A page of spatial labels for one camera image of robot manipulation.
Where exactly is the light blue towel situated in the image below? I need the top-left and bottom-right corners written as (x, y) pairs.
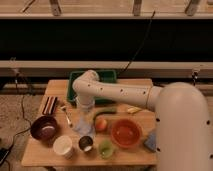
top-left (73, 120), bottom-right (93, 136)

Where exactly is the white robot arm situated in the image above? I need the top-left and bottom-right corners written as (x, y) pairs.
top-left (72, 70), bottom-right (213, 171)

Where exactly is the green plastic tray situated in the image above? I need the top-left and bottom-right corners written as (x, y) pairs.
top-left (67, 70), bottom-right (117, 106)

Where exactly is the orange peach fruit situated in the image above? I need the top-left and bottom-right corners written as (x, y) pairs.
top-left (95, 118), bottom-right (107, 132)

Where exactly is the green cucumber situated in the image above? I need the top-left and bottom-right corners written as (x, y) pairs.
top-left (93, 107), bottom-right (117, 119)

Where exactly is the metal spoon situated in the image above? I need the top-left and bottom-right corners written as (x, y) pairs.
top-left (60, 106), bottom-right (73, 128)

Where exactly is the small metal cup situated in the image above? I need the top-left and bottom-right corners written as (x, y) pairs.
top-left (78, 136), bottom-right (93, 152)

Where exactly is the striped brown block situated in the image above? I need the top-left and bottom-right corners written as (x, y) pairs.
top-left (42, 96), bottom-right (57, 115)

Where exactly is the white cup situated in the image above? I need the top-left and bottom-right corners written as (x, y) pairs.
top-left (53, 135), bottom-right (73, 158)

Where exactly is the green cup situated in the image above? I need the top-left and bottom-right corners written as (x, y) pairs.
top-left (98, 140), bottom-right (114, 159)

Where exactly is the dark purple bowl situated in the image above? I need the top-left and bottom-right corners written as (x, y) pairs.
top-left (30, 116), bottom-right (58, 141)

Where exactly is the wooden table board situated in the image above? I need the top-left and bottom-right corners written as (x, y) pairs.
top-left (21, 78), bottom-right (158, 168)

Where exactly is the orange bowl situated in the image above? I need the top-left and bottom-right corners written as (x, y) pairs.
top-left (110, 119), bottom-right (142, 149)

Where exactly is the blue sponge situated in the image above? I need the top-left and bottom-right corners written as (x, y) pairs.
top-left (144, 131), bottom-right (156, 152)

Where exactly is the black cable left floor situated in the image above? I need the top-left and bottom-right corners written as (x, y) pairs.
top-left (0, 74), bottom-right (34, 167)

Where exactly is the black cable at back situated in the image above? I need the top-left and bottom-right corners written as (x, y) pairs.
top-left (118, 10), bottom-right (157, 76)

